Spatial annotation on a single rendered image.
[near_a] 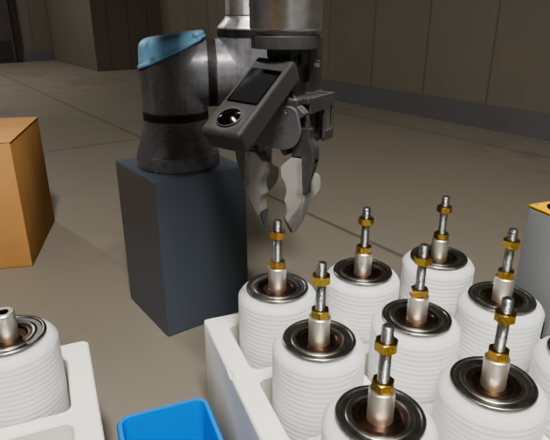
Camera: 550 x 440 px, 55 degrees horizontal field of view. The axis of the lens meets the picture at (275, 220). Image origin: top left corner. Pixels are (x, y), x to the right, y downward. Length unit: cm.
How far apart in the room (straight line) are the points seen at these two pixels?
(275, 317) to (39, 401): 26
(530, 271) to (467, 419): 37
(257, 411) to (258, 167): 26
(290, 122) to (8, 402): 40
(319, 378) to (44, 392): 28
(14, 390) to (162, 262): 42
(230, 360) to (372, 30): 293
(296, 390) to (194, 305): 51
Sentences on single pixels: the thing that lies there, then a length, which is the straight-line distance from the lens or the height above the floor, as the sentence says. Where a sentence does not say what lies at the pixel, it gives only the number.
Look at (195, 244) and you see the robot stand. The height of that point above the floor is 17.
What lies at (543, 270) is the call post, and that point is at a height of 23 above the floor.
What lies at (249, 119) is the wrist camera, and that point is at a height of 47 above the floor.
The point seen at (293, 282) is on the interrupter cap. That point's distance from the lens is 66.
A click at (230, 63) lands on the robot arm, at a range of 93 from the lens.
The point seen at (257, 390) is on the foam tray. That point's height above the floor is 18.
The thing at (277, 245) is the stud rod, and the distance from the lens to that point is 62.
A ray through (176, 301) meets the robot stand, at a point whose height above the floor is 7.
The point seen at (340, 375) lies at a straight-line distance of 53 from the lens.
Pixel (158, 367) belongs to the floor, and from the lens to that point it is 96.
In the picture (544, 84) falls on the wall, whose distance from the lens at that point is 280.
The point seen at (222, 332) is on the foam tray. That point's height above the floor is 18.
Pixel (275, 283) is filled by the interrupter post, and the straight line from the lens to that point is 64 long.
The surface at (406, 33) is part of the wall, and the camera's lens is 325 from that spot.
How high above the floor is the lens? 57
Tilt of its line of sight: 22 degrees down
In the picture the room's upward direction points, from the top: straight up
